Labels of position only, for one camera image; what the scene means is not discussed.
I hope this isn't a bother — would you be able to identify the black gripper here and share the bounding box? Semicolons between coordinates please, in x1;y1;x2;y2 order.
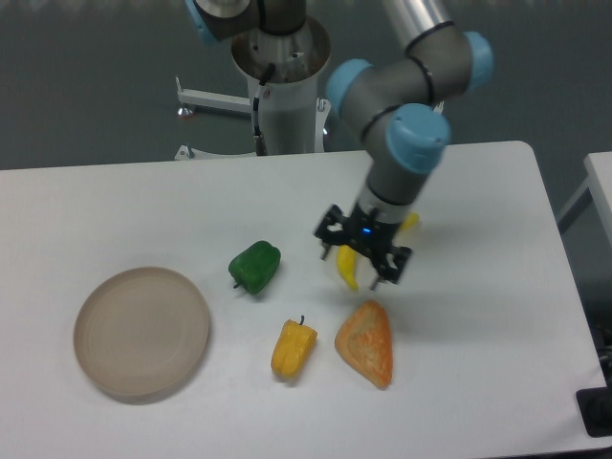
314;204;412;291

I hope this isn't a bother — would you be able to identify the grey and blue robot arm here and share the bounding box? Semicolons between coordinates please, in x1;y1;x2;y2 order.
186;1;494;283

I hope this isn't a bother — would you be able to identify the yellow bell pepper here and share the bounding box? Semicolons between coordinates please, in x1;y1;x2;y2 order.
271;316;318;380

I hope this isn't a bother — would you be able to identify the green bell pepper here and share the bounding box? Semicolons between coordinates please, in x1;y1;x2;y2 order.
228;240;281;295

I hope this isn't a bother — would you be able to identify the beige round plate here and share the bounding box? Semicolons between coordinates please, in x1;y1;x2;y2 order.
73;267;210;404

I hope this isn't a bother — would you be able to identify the yellow banana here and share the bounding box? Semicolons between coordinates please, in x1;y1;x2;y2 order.
336;212;420;292

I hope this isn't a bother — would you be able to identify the orange triangular pastry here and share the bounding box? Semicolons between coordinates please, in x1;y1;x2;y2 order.
335;300;394;389

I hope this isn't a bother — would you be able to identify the black device at table edge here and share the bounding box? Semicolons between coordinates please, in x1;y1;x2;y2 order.
576;386;612;438

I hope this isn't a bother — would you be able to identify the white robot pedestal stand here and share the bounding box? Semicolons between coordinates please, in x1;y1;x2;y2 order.
172;13;450;162

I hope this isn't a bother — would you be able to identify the white side table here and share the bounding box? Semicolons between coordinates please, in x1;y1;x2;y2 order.
556;152;611;241

